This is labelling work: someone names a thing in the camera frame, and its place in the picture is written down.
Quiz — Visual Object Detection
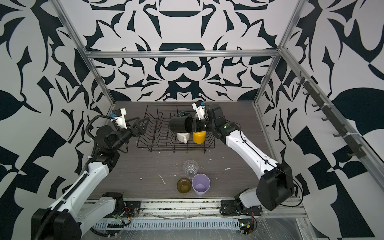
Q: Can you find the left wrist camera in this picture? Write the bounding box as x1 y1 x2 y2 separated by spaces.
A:
110 108 128 129

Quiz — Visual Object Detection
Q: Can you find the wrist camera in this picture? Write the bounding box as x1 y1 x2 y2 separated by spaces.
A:
110 108 128 129
192 101 206 120

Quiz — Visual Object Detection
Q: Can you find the red inside white mug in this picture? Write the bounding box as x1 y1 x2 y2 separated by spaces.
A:
177 133 190 144

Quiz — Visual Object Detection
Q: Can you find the purple plastic cup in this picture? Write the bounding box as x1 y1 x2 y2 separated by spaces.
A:
192 174 211 196

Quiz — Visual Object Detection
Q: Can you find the white cable duct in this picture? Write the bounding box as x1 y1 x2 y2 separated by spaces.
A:
94 219 240 231

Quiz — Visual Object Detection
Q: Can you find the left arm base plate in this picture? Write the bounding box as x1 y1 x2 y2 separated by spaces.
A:
119 201 142 218

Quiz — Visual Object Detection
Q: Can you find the small circuit board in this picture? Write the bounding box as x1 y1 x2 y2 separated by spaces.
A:
239 218 258 235

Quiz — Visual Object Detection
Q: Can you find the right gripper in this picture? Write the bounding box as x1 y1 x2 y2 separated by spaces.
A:
186 116 218 133

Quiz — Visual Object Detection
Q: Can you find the yellow mug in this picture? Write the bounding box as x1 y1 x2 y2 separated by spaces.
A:
193 131 207 144

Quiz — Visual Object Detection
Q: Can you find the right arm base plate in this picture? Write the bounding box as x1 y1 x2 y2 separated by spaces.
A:
220 200 263 217

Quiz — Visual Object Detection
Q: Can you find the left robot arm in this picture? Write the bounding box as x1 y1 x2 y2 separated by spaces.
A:
31 109 149 240

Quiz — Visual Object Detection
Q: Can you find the wall hook rail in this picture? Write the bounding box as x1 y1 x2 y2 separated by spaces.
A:
297 72 367 159

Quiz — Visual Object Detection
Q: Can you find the olive brown glass cup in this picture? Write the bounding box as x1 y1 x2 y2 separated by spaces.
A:
177 178 192 194

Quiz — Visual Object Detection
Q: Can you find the black wire dish rack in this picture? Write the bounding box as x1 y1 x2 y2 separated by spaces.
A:
137 104 216 153

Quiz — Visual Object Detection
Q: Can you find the green mug cream inside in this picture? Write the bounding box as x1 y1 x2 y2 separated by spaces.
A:
178 111 192 118

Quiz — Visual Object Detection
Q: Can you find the black mug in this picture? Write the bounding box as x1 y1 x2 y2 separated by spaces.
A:
169 116 193 133

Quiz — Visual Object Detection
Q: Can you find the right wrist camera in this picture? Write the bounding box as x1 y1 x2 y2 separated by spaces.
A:
192 101 206 120

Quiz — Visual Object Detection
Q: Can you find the clear glass cup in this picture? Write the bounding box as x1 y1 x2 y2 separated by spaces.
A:
183 160 199 179

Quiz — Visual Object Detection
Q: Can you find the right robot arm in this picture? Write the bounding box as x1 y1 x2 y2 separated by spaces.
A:
192 101 294 211

